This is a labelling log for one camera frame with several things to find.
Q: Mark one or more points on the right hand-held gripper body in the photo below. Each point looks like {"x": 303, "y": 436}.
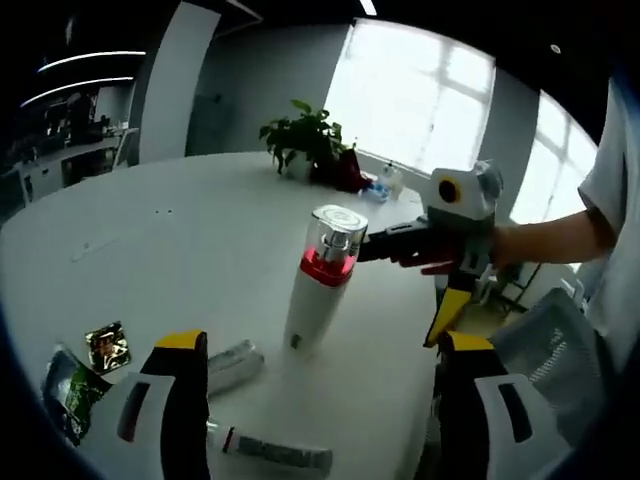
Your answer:
{"x": 465, "y": 200}

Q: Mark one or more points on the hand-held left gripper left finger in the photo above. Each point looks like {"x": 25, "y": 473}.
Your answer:
{"x": 187, "y": 400}

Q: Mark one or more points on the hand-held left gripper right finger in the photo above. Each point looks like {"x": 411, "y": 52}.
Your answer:
{"x": 460, "y": 410}

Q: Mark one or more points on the small clear cap skincare bottle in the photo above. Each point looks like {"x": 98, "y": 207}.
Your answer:
{"x": 235, "y": 367}

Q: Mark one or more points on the gold skincare sachet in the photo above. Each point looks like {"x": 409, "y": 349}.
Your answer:
{"x": 107, "y": 347}

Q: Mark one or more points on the red collar skincare pump bottle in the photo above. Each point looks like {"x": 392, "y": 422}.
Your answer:
{"x": 315, "y": 305}

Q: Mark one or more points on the clear cap skincare tube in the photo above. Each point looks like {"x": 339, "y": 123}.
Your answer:
{"x": 280, "y": 447}

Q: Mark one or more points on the green black skincare sachet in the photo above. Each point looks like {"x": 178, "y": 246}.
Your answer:
{"x": 75, "y": 395}

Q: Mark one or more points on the blue packet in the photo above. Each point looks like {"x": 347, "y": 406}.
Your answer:
{"x": 379, "y": 191}

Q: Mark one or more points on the dark red bag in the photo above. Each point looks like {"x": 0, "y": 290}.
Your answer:
{"x": 350, "y": 172}

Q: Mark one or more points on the large window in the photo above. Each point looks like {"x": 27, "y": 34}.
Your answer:
{"x": 555, "y": 160}
{"x": 400, "y": 90}

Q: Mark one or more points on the white mesh office chair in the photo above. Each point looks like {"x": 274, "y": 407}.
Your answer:
{"x": 545, "y": 350}

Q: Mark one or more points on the potted green plant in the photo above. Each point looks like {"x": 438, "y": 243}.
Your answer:
{"x": 305, "y": 130}

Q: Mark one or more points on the person's white shirt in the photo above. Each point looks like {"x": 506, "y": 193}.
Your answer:
{"x": 615, "y": 225}

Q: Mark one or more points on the ceiling light strip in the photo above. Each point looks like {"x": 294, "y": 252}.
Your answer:
{"x": 75, "y": 87}
{"x": 366, "y": 6}
{"x": 90, "y": 57}

